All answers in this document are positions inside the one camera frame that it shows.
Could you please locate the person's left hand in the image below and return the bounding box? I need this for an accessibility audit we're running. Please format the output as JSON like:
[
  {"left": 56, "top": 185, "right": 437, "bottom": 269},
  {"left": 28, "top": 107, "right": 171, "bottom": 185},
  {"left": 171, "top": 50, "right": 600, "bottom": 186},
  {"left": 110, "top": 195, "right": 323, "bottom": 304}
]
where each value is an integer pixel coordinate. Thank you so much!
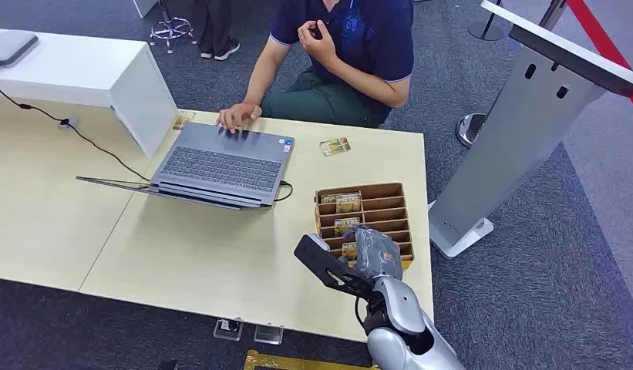
[{"left": 298, "top": 20, "right": 340, "bottom": 70}]

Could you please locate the person's right hand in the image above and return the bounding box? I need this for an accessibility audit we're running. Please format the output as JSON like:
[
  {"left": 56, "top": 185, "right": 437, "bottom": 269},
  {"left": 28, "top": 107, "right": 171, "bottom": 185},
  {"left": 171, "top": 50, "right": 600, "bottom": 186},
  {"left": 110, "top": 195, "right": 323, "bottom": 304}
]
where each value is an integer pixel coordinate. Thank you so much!
[{"left": 216, "top": 103, "right": 264, "bottom": 135}]

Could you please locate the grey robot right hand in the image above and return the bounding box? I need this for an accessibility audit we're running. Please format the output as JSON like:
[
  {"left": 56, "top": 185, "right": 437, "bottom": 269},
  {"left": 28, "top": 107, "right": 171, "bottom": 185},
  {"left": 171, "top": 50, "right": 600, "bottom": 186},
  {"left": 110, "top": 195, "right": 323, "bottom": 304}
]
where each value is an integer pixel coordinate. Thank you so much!
[{"left": 345, "top": 226, "right": 404, "bottom": 282}]

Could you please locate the wooden slotted card organizer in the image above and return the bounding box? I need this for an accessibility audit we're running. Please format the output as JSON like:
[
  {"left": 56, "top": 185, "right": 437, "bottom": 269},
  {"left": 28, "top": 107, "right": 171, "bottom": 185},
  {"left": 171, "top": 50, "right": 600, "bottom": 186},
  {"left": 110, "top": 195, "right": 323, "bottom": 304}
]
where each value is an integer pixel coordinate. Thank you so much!
[{"left": 314, "top": 183, "right": 416, "bottom": 270}]

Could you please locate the person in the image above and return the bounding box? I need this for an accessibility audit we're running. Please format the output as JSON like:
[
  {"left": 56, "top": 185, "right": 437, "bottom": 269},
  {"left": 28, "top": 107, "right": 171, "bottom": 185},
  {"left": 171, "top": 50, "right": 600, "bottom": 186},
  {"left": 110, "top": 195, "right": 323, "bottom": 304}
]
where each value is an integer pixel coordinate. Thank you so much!
[
  {"left": 216, "top": 0, "right": 415, "bottom": 135},
  {"left": 190, "top": 0, "right": 241, "bottom": 62}
]

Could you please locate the grey laptop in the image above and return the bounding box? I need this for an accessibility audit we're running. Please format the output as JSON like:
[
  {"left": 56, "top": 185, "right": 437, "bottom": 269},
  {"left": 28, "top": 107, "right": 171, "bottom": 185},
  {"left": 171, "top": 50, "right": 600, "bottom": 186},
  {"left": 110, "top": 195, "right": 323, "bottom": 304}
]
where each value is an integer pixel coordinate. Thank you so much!
[{"left": 76, "top": 121, "right": 295, "bottom": 211}]

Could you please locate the clear floor socket box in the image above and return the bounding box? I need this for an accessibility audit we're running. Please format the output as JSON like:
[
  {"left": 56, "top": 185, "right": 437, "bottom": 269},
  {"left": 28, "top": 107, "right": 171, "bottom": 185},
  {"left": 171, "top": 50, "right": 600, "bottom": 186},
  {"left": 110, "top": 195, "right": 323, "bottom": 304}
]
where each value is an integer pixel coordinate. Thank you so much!
[
  {"left": 213, "top": 318, "right": 244, "bottom": 342},
  {"left": 254, "top": 324, "right": 285, "bottom": 345}
]

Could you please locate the yellow floor marking plate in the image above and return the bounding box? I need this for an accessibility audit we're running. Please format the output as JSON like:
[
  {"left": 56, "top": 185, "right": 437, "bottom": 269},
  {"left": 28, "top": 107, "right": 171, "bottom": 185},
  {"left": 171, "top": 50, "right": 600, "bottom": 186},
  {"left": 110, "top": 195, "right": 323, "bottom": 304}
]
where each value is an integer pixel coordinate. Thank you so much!
[{"left": 243, "top": 349, "right": 381, "bottom": 370}]

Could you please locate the chrome stanchion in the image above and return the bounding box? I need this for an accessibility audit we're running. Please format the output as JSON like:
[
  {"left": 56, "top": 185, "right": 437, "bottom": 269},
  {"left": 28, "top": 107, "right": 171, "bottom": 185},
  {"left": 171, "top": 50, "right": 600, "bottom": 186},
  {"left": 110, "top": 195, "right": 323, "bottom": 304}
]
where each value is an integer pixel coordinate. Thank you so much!
[
  {"left": 456, "top": 0, "right": 568, "bottom": 149},
  {"left": 468, "top": 10, "right": 505, "bottom": 42}
]

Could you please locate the white desk riser shelf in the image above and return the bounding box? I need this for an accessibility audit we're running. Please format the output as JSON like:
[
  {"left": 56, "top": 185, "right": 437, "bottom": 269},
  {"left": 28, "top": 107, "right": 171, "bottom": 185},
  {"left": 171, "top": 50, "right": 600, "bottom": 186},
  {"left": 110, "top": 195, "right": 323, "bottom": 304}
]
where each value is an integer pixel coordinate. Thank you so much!
[{"left": 0, "top": 30, "right": 180, "bottom": 159}]

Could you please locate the grey kiosk stand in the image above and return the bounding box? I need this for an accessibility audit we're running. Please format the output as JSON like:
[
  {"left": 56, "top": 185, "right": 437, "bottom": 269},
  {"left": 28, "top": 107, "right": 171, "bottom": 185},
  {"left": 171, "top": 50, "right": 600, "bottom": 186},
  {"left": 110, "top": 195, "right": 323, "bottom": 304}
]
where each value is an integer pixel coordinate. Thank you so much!
[{"left": 428, "top": 0, "right": 633, "bottom": 259}]

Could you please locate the flat grey device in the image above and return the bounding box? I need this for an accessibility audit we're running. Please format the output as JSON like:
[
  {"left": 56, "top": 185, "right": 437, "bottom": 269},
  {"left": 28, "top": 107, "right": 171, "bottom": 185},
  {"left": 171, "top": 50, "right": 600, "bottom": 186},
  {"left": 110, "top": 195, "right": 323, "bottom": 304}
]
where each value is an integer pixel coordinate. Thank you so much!
[{"left": 0, "top": 29, "right": 40, "bottom": 66}]

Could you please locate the red barrier belt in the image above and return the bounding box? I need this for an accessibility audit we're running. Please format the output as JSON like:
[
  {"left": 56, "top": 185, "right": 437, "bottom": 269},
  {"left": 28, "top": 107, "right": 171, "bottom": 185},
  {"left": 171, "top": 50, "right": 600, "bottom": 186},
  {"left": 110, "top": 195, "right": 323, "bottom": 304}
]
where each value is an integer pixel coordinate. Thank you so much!
[{"left": 566, "top": 0, "right": 633, "bottom": 119}]

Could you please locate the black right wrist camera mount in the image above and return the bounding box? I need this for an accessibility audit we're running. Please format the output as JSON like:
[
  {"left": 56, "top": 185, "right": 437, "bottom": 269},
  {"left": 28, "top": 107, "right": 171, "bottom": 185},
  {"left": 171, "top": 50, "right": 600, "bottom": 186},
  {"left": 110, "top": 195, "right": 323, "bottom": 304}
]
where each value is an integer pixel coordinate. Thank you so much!
[{"left": 294, "top": 234, "right": 374, "bottom": 301}]

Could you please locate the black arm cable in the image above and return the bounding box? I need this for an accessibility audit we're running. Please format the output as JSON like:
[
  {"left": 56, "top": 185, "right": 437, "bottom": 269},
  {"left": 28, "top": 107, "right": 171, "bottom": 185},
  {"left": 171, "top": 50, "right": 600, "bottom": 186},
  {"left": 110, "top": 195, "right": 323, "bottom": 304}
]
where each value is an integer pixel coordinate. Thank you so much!
[{"left": 353, "top": 298, "right": 369, "bottom": 329}]

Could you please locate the black laptop power cable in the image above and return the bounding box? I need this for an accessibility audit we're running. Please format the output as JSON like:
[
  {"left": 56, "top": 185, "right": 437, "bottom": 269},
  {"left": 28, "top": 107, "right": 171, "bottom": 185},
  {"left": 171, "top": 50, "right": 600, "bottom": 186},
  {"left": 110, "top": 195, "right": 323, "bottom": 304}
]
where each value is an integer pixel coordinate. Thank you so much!
[{"left": 271, "top": 180, "right": 295, "bottom": 204}]

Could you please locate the long black desk cable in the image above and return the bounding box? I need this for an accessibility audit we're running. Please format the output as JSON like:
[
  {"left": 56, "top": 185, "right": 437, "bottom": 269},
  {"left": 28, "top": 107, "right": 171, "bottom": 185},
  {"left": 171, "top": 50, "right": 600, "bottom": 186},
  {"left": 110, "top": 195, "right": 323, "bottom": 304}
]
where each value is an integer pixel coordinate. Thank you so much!
[{"left": 0, "top": 62, "right": 153, "bottom": 183}]

